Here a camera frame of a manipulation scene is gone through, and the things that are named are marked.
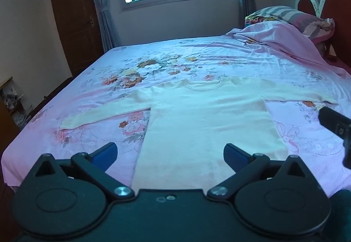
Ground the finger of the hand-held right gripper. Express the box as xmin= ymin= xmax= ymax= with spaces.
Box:
xmin=342 ymin=138 xmax=351 ymax=169
xmin=319 ymin=106 xmax=351 ymax=146

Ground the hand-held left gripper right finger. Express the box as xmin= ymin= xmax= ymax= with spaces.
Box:
xmin=207 ymin=143 xmax=308 ymax=200

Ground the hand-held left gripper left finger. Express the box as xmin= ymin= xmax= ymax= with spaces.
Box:
xmin=34 ymin=142 xmax=135 ymax=201

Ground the cream knit sweater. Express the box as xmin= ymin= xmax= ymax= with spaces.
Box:
xmin=60 ymin=76 xmax=338 ymax=192

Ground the pink blanket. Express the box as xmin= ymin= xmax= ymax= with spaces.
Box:
xmin=226 ymin=23 xmax=351 ymax=78

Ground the wooden bedside cabinet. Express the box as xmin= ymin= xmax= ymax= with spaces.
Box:
xmin=0 ymin=77 xmax=34 ymax=133

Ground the striped floral pillow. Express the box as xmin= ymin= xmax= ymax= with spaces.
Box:
xmin=245 ymin=6 xmax=335 ymax=44

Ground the bed with floral sheet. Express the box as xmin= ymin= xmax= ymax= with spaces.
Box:
xmin=1 ymin=35 xmax=351 ymax=199

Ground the red and white headboard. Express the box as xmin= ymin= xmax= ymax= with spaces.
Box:
xmin=295 ymin=0 xmax=351 ymax=67

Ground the brown wooden door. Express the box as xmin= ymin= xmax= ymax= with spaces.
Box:
xmin=47 ymin=0 xmax=105 ymax=77

